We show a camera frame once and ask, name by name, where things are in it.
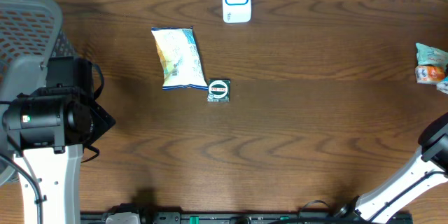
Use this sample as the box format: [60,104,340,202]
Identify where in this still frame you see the dark green round-label box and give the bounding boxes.
[207,79,231,102]

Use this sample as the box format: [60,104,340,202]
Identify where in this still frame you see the white teal package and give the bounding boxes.
[151,27,208,90]

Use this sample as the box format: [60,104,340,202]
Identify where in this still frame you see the orange tissue pack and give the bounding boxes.
[415,66,446,85]

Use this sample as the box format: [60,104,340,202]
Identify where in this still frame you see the teal tissue pack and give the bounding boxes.
[436,77,448,94]

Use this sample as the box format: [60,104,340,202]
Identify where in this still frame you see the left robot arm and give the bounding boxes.
[1,57,116,223]

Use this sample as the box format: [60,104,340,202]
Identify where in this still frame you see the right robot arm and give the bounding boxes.
[335,114,447,223]

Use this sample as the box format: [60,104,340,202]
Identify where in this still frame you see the grey plastic mesh basket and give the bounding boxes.
[0,0,78,186]

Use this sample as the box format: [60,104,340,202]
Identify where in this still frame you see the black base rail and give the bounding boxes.
[80,211,414,224]

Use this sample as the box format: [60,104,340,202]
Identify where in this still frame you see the left black cable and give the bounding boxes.
[0,152,45,224]

